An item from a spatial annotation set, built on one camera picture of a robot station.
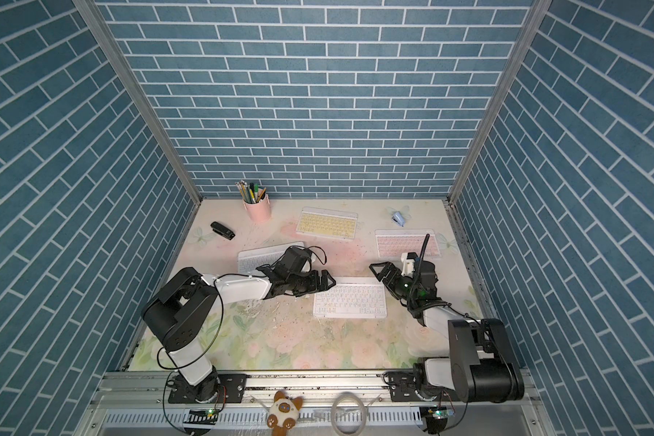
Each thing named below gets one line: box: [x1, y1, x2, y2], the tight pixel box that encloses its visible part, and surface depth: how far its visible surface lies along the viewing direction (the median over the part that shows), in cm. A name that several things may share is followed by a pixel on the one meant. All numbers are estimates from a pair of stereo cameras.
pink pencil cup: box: [242, 193, 273, 222], surface depth 111 cm
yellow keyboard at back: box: [296, 206, 359, 240], surface depth 114 cm
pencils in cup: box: [234, 179, 268, 205], surface depth 107 cm
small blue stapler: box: [391, 211, 406, 228], surface depth 114 cm
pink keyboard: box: [375, 228, 443, 258], surface depth 108 cm
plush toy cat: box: [267, 390, 304, 436], surface depth 69 cm
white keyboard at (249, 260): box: [237, 240, 305, 273], surface depth 101 cm
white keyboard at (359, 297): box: [313, 276, 387, 319], surface depth 91 cm
